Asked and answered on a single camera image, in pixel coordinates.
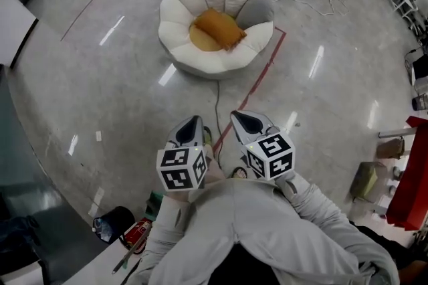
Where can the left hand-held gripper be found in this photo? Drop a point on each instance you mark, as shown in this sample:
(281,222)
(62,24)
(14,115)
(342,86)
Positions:
(177,180)

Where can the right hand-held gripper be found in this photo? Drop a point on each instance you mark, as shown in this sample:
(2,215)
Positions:
(275,148)

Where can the orange cushion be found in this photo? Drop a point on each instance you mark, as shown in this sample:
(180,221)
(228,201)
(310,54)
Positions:
(219,27)

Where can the person's right forearm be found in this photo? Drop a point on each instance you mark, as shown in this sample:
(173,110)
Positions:
(314,206)

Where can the person's left forearm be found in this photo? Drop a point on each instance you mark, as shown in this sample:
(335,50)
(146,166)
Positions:
(167,226)

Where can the white flower-shaped floor chair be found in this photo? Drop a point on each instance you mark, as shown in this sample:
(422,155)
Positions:
(187,9)

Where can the person's left foot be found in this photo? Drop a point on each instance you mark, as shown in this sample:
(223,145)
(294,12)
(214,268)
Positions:
(207,136)

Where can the person's foot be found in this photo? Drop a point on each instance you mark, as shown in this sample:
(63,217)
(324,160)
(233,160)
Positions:
(239,172)
(207,136)

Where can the person's right foot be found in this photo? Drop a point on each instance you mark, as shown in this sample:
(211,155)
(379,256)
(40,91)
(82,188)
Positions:
(239,172)

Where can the green bag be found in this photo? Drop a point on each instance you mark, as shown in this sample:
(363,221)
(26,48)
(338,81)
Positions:
(154,206)

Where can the person's grey shirt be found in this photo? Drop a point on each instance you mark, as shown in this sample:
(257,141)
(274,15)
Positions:
(250,226)

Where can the black waste bin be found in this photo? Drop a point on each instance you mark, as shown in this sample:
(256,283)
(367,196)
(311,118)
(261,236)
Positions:
(117,220)

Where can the red toolbox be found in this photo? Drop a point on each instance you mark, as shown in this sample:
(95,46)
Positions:
(137,235)

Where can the green stool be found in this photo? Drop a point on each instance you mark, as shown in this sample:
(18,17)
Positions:
(366,181)

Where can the grey metal rod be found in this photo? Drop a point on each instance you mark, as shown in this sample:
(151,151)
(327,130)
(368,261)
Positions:
(128,255)

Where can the brown bag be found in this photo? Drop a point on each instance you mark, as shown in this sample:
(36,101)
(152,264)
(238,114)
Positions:
(390,148)

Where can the faded red floor tape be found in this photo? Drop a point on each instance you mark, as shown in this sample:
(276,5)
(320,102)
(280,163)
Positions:
(82,14)

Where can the red cabinet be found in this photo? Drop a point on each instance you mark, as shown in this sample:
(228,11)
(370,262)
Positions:
(413,183)

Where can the black cylinder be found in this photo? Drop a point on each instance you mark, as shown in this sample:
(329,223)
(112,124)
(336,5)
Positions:
(420,102)

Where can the white box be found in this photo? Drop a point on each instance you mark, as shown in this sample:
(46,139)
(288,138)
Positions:
(421,71)

